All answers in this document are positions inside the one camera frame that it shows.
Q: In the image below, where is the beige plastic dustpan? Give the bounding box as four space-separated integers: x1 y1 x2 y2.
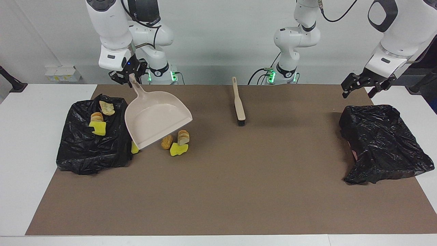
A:
124 76 193 150

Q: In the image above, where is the grey orange striped foam piece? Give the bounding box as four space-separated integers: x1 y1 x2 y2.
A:
177 129 191 146

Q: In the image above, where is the yellow notched sponge piece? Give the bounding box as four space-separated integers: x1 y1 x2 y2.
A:
170 143 189 157

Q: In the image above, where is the beige hand brush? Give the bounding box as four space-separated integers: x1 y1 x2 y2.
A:
232 77 246 126

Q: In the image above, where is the black plastic bin bag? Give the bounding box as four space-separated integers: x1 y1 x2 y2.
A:
56 94 134 175
339 105 435 185

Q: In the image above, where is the dark furniture panel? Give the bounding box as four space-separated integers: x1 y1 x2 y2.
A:
392 37 437 115

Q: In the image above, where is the brown table mat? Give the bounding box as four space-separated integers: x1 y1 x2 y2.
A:
26 84 437 235

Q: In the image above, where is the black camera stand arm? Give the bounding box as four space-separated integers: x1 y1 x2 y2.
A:
406 67 437 95
0 66 28 93

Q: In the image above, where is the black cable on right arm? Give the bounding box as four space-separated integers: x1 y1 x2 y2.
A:
121 0 161 48

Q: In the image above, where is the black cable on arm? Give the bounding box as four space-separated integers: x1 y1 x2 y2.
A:
321 0 359 23
121 0 161 48

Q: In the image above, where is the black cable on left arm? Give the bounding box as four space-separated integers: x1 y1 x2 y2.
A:
321 0 359 23

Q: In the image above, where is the white wall socket box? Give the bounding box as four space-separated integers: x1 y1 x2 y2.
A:
45 66 82 82

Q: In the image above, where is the black base power cable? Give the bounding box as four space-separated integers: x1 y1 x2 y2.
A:
248 68 273 85

